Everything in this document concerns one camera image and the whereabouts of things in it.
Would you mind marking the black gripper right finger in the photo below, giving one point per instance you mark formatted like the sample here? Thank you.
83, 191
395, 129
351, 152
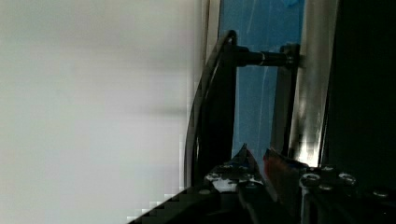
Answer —
312, 195

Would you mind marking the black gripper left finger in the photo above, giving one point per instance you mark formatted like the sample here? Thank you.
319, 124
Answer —
241, 168

